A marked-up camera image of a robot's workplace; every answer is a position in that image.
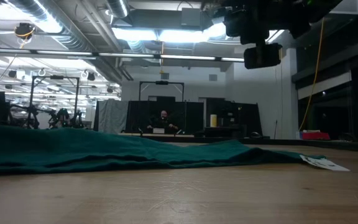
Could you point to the black metal frame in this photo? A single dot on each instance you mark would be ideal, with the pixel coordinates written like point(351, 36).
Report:
point(162, 82)
point(54, 77)

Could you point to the narrow silver spiral duct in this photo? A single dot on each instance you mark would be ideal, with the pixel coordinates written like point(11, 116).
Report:
point(118, 7)

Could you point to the long ceiling light bar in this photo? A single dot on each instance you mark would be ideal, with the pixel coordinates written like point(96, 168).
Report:
point(126, 55)

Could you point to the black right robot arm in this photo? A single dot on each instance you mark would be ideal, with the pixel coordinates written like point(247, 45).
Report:
point(322, 7)

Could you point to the red box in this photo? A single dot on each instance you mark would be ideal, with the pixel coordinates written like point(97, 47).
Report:
point(315, 136)

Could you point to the green microfiber towel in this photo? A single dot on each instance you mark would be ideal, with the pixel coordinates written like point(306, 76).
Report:
point(104, 149)

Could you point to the black background robot arm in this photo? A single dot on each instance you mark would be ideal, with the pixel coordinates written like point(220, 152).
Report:
point(62, 118)
point(26, 116)

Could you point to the yellow cylinder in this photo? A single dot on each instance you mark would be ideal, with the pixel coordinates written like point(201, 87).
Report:
point(213, 120)

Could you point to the gray wall vent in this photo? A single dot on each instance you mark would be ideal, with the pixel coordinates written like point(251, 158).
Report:
point(165, 76)
point(212, 77)

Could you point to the gray ceiling junction box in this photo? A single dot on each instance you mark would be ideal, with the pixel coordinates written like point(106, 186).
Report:
point(191, 17)

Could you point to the white ceiling air unit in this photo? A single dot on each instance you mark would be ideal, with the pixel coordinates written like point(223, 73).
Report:
point(350, 7)

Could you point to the wide silver spiral duct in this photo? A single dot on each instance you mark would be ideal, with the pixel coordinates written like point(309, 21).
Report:
point(42, 15)

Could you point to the gray hanging cloth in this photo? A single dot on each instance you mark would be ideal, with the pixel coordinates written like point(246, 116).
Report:
point(112, 115)

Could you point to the black partition curtain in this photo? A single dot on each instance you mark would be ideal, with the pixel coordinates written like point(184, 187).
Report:
point(238, 115)
point(138, 115)

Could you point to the wooden background table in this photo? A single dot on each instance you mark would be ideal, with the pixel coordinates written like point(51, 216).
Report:
point(129, 134)

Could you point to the person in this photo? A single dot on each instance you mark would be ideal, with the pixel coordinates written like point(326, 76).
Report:
point(163, 121)

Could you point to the black ceiling spotlight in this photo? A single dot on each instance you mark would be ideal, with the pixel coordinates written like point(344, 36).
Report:
point(91, 76)
point(12, 73)

